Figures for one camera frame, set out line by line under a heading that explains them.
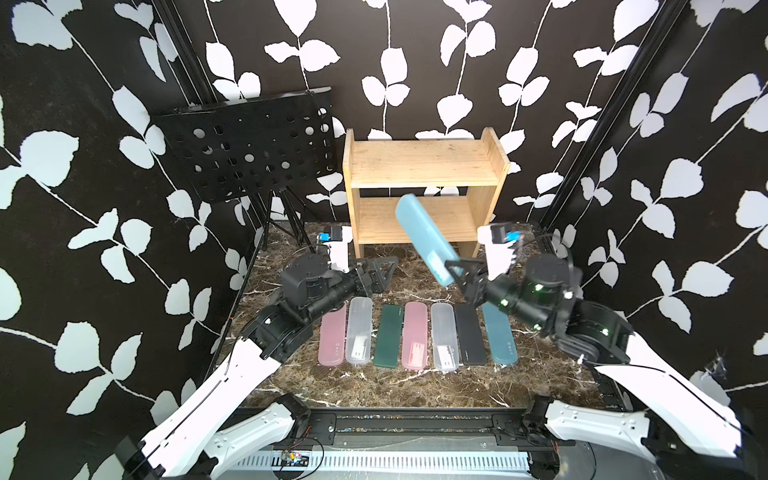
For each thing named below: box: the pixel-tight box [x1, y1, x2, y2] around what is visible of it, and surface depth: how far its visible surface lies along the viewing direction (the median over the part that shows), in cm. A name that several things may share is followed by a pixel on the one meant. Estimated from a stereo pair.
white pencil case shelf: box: [346, 296, 373, 364], surface depth 92 cm
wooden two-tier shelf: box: [342, 127, 511, 260], surface depth 80 cm
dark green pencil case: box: [374, 304, 404, 369], surface depth 92 cm
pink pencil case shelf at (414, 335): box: [401, 302, 428, 370], surface depth 92 cm
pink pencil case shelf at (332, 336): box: [318, 301, 348, 366], surface depth 90 cm
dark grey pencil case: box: [454, 303, 487, 366], surface depth 92 cm
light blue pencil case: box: [396, 194, 461, 287], surface depth 60 cm
